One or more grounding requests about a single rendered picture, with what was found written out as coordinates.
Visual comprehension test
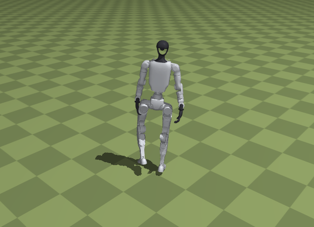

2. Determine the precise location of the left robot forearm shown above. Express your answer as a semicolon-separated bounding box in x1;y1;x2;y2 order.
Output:
135;78;144;101

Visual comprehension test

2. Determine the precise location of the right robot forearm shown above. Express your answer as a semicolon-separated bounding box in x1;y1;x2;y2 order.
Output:
176;84;184;108

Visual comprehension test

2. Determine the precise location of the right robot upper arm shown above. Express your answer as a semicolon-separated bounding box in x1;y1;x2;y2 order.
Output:
171;63;181;90

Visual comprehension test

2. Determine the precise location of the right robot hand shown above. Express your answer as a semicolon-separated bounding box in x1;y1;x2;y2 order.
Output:
174;104;184;123

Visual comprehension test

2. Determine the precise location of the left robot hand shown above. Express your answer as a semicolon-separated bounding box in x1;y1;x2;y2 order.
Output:
135;98;141;115

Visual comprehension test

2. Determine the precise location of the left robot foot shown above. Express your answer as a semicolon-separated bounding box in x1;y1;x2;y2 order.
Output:
137;157;147;165

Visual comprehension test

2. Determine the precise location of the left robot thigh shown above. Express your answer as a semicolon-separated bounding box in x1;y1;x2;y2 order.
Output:
137;99;150;134

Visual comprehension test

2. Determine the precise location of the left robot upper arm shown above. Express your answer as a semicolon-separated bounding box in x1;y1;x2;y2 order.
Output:
139;60;151;85

